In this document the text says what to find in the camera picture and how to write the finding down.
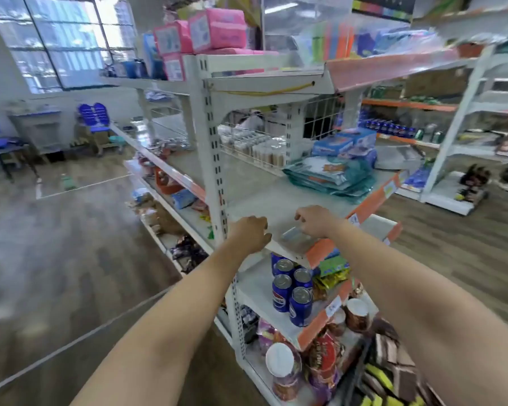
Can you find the person's left hand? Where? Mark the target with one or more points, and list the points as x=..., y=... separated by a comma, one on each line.
x=250, y=236

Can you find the red label jar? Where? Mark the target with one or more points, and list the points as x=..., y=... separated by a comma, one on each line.
x=323, y=359

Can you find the brown can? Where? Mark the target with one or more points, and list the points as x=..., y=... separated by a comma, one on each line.
x=356, y=315
x=337, y=324

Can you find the yellow green packets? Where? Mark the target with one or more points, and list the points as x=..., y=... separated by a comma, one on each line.
x=332, y=270

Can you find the stack of yellow black packets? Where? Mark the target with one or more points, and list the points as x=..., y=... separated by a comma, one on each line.
x=381, y=380

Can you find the row of blue packages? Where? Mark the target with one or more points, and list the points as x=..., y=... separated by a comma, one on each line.
x=152, y=55

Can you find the person's right forearm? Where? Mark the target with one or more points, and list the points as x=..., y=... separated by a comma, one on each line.
x=423, y=317

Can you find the white orange metal shelf unit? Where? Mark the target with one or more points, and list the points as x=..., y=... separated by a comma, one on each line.
x=262, y=198

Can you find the stack of blue packets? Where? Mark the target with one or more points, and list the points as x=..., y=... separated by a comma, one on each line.
x=343, y=143

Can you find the stack of green packets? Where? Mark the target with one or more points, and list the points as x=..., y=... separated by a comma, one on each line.
x=326, y=173

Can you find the white lid jar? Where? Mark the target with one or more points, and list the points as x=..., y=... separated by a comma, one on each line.
x=281, y=368

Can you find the row of dark snack packets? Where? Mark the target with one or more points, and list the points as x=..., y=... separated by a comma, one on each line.
x=186, y=253

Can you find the person's right hand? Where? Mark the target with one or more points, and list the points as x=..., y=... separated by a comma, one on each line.
x=320, y=221

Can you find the blue can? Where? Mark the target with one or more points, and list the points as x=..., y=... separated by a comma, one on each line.
x=301, y=307
x=303, y=279
x=283, y=268
x=282, y=293

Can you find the person's left forearm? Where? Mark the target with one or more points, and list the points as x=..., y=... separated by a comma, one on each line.
x=169, y=334

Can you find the pink package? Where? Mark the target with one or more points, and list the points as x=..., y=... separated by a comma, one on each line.
x=220, y=29
x=174, y=67
x=174, y=38

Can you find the grey table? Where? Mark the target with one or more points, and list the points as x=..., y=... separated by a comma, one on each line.
x=35, y=122

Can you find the clear plastic packages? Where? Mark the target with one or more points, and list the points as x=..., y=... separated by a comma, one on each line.
x=322, y=29

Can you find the large window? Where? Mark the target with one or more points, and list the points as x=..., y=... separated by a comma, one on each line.
x=68, y=38

